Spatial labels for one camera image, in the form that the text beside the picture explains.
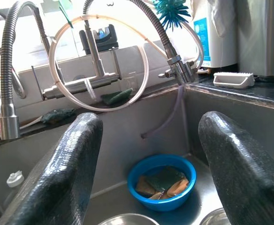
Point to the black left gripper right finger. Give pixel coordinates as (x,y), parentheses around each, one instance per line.
(245,178)

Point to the steel bowl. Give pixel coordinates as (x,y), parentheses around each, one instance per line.
(127,220)
(216,218)

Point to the green yellow scouring sponge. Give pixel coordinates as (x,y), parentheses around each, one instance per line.
(165,180)

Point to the black knife sharpener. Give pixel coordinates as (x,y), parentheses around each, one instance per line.
(108,39)

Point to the steel gooseneck faucet cylinder spout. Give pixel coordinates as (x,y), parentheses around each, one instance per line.
(6,70)

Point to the stainless steel sink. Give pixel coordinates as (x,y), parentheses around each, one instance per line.
(132,131)

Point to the clear bottle white cap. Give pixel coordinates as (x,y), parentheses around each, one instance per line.
(15,179)

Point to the white scrub brush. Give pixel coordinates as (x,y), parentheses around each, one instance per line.
(233,80)

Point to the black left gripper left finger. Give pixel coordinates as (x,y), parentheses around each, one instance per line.
(64,168)

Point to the clear glass cup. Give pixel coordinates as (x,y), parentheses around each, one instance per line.
(132,83)

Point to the white plastic tube coil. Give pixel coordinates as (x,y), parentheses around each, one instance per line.
(51,61)

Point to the dark green scouring sponge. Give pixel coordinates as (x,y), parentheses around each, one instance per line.
(57,116)

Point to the clear flexible tube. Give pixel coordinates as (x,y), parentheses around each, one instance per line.
(172,117)

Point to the white water purifier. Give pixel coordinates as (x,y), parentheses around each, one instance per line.
(202,42)

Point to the teal bottle brush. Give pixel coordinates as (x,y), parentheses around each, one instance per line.
(172,14)

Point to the green scouring pad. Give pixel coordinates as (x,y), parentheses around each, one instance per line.
(118,96)

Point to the white hanging cloth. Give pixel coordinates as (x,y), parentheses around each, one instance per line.
(221,21)

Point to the steel tap mixer body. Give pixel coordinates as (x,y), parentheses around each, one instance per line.
(96,58)

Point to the blue plastic bowl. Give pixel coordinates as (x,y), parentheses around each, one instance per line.
(137,178)

